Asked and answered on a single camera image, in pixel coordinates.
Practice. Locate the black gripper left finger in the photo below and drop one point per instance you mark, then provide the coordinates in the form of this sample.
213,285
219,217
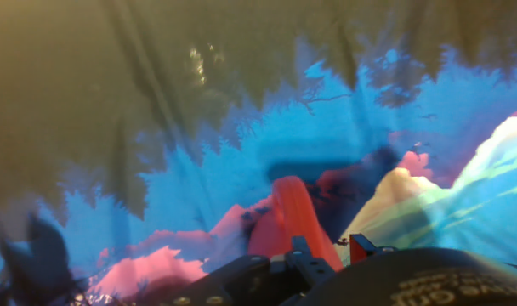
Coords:
258,278

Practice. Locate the blue black printed cloth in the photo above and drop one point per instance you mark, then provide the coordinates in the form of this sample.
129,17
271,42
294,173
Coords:
284,127

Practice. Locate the pink plastic watering can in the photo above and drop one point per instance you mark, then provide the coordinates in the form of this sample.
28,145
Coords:
292,212

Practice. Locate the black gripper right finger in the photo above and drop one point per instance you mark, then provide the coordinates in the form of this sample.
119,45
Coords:
365,251

